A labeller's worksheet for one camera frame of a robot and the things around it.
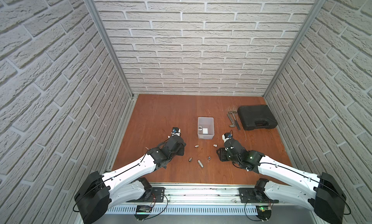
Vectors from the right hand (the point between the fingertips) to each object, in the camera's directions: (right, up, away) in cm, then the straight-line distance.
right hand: (220, 151), depth 82 cm
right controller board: (+20, -27, -12) cm, 35 cm away
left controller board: (-41, -27, -12) cm, 51 cm away
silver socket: (-13, +1, +8) cm, 16 cm away
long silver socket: (-12, -8, +2) cm, 14 cm away
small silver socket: (-6, -5, +3) cm, 8 cm away
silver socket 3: (-11, +12, +17) cm, 23 cm away
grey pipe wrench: (+13, +13, +18) cm, 26 cm away
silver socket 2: (-1, +2, +8) cm, 8 cm away
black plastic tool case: (+30, +19, +17) cm, 40 cm away
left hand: (-21, +6, 0) cm, 22 cm away
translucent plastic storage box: (-6, +11, +19) cm, 23 cm away
